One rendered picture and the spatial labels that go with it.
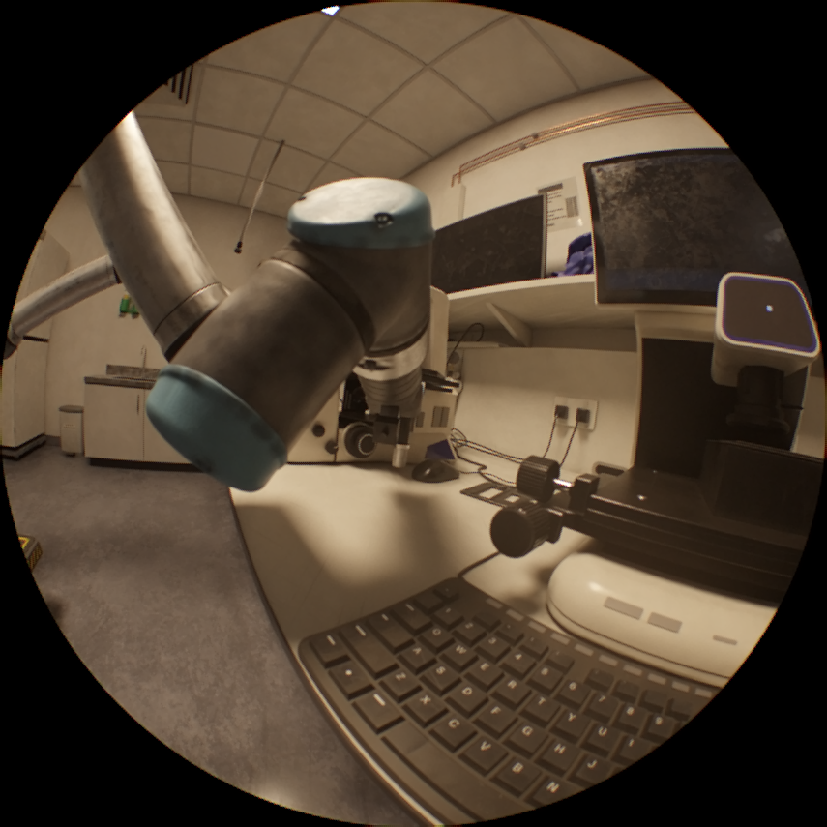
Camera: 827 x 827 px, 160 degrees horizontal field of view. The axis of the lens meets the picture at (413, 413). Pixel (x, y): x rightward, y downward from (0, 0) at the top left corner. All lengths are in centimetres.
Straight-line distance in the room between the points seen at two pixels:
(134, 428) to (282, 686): 222
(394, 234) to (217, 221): 344
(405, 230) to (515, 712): 25
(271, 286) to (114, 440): 270
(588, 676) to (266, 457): 21
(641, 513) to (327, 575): 25
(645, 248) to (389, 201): 36
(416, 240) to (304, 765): 101
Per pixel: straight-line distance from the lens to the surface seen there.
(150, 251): 30
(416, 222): 17
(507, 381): 108
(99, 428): 285
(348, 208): 18
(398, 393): 32
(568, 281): 79
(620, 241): 47
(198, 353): 15
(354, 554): 29
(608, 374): 94
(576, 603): 24
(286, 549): 29
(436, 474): 56
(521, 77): 202
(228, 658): 116
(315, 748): 97
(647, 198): 51
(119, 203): 34
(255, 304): 15
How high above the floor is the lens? 91
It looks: 4 degrees down
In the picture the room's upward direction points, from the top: 8 degrees clockwise
